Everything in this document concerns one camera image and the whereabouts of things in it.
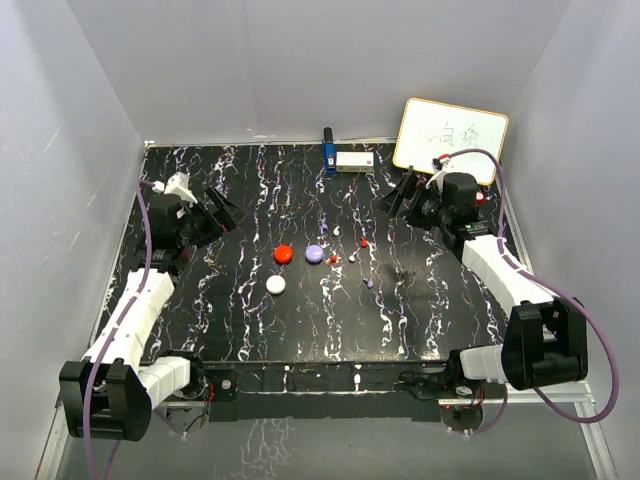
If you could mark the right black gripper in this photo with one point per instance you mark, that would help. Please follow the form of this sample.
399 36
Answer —
410 188

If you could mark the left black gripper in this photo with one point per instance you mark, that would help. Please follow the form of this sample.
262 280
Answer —
225 219

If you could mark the white earbud charging case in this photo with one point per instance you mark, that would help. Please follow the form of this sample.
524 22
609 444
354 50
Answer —
275 284

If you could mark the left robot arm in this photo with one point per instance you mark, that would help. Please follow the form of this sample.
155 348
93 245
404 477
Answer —
109 394

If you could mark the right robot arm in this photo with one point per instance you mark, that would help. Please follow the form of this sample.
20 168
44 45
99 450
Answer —
546 339

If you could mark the red earbud charging case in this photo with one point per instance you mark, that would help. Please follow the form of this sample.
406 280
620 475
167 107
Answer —
283 254

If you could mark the purple earbud charging case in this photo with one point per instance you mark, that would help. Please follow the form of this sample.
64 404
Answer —
314 254

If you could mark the white pink cardboard box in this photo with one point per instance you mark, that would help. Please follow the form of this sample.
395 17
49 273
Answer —
355 162

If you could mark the blue black device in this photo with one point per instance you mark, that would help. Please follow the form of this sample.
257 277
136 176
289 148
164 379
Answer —
329 151

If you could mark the black front base bar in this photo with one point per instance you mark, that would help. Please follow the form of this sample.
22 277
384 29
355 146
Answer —
415 390

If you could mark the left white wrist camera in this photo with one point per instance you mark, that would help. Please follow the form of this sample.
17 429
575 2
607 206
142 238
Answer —
177 184

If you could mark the white whiteboard with wooden frame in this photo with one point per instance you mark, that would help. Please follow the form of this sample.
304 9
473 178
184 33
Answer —
430 129

